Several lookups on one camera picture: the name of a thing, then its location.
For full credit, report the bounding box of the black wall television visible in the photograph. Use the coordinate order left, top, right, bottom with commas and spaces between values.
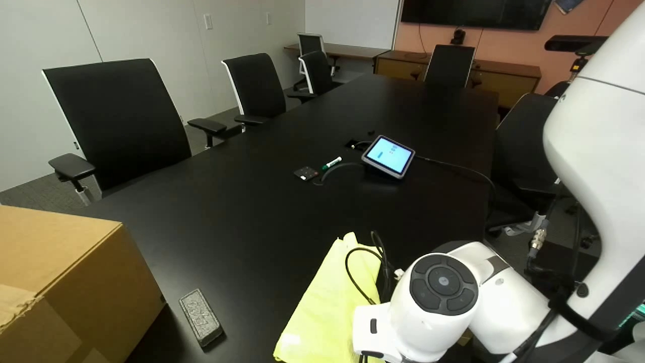
398, 0, 553, 33

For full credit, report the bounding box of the black tablet cable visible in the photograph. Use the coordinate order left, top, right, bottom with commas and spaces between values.
412, 153, 499, 193

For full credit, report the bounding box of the yellow towel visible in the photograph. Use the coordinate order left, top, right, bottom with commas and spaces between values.
270, 230, 389, 363

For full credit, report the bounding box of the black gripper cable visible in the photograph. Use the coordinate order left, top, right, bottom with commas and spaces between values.
342, 227, 392, 307

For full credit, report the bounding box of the wooden credenza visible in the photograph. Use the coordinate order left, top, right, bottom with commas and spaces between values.
373, 48, 544, 111

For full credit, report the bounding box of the small black adapter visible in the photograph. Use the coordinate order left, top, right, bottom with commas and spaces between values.
291, 163, 322, 184

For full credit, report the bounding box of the brown cardboard box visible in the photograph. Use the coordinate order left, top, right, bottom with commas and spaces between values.
0, 204, 167, 363

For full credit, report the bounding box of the black camera on stand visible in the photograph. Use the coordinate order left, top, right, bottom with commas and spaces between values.
542, 33, 608, 77

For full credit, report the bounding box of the tablet with lit screen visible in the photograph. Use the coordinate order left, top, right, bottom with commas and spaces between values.
358, 132, 419, 182

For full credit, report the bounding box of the small grey remote control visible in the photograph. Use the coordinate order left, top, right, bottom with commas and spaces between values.
177, 287, 225, 353

